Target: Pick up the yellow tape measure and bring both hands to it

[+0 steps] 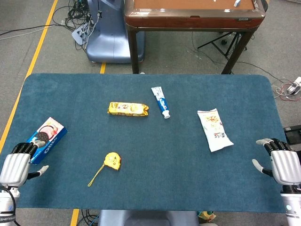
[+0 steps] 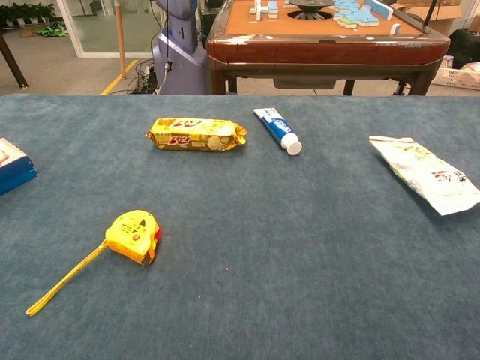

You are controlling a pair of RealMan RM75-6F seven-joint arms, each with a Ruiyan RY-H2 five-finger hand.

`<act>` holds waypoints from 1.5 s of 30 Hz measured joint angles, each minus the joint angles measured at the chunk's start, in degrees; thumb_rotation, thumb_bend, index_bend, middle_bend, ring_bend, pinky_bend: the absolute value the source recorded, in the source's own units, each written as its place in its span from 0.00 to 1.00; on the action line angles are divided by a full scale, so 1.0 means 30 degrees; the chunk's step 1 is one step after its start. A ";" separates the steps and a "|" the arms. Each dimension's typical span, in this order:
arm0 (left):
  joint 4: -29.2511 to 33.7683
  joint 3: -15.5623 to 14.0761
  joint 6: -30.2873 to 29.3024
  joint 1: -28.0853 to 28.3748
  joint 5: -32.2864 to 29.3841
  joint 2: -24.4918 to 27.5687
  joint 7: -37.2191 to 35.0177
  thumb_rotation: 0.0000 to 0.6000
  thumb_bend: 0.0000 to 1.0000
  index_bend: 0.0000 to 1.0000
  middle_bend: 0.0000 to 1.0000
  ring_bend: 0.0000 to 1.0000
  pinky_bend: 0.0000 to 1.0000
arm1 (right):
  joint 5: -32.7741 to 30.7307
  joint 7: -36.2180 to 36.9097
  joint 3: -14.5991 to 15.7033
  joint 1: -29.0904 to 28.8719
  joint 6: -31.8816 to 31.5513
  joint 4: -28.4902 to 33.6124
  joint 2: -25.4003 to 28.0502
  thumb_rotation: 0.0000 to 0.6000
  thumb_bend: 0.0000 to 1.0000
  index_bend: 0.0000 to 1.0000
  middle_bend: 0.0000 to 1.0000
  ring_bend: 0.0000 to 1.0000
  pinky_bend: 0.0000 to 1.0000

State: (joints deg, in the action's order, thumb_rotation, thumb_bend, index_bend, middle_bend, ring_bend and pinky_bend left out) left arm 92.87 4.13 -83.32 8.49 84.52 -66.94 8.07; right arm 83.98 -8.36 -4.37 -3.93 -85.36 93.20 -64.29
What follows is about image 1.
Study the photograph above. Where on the white blue mahjong tile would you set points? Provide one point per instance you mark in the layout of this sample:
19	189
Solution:
237	2

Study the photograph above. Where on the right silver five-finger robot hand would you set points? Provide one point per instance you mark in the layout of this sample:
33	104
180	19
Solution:
285	164

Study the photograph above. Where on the colourful small package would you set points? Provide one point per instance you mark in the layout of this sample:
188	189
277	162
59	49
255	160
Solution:
207	216

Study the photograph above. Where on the white power strip with plugs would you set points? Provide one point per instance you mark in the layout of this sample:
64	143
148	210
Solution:
78	34

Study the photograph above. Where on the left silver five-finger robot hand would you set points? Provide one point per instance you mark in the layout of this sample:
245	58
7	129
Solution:
15	166

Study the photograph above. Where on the white snack packet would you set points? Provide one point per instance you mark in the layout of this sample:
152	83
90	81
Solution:
215	129

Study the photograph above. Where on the black equipment case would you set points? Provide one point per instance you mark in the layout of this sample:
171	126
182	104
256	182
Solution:
294	135

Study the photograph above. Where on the brown mahjong table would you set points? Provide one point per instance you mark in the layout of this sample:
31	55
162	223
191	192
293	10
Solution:
192	20

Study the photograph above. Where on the blue felt table mat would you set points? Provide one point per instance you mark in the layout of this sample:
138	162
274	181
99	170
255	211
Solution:
164	169

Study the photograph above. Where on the blue white toothpaste tube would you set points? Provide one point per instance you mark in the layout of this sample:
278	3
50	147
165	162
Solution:
161	102

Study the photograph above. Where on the blue Oreo cookie box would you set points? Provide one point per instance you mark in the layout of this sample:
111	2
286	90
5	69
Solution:
53	133

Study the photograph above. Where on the black tripod stand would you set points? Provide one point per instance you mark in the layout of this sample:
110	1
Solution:
222	42

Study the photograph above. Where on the yellow foil biscuit pack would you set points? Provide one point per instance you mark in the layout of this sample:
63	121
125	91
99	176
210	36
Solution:
128	109

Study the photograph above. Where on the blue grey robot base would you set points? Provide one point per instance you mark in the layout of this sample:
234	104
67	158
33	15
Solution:
110	40

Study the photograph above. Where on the grey blue robot torso base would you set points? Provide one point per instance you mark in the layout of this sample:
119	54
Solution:
145	219

